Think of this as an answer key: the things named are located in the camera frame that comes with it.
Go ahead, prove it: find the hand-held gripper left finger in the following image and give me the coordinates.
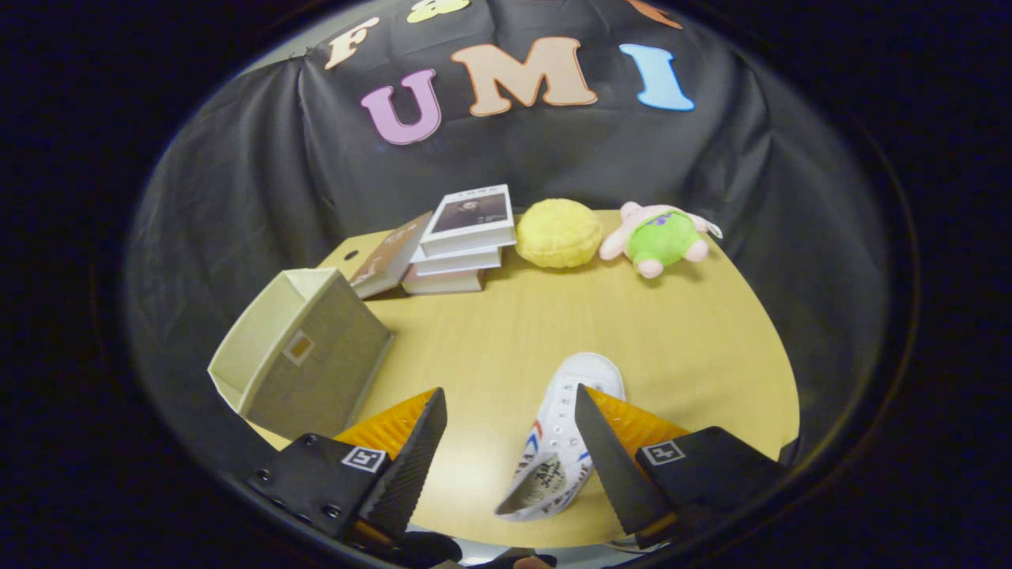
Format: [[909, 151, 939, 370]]
[[245, 387, 448, 548]]

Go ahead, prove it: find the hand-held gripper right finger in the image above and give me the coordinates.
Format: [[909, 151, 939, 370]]
[[574, 384, 791, 551]]

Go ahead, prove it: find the grey fabric storage box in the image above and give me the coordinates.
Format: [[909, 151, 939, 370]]
[[207, 267, 395, 441]]

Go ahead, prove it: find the brown cover book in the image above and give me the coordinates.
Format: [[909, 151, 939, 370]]
[[348, 211, 434, 300]]

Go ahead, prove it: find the pink and green plush toy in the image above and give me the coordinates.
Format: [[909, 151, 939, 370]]
[[599, 201, 723, 280]]

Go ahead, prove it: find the yellow round plush cushion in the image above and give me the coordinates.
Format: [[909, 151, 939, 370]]
[[515, 198, 603, 269]]

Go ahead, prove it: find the white book with dark photo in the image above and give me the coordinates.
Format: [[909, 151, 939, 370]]
[[419, 184, 518, 259]]

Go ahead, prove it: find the black backdrop cloth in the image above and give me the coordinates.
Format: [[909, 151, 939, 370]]
[[126, 0, 890, 447]]

